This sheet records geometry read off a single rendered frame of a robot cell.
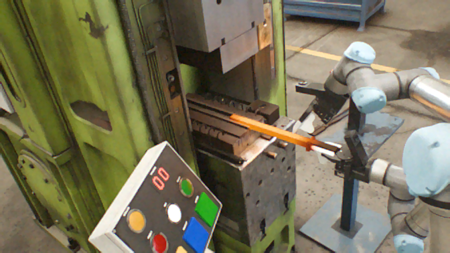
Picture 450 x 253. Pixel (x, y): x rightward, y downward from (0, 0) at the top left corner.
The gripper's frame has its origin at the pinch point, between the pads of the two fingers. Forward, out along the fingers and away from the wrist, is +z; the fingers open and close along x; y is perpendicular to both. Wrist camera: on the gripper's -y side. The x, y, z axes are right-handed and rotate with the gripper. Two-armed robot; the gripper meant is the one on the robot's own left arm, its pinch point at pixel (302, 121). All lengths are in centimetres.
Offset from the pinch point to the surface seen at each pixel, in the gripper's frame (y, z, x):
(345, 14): -81, 150, 350
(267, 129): -8.7, 13.4, -1.2
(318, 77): -41, 147, 216
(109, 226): -12, -6, -72
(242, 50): -30.4, -8.7, -1.2
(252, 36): -31.8, -11.1, 4.9
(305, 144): 5.7, 5.7, -1.8
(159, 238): -3, 0, -63
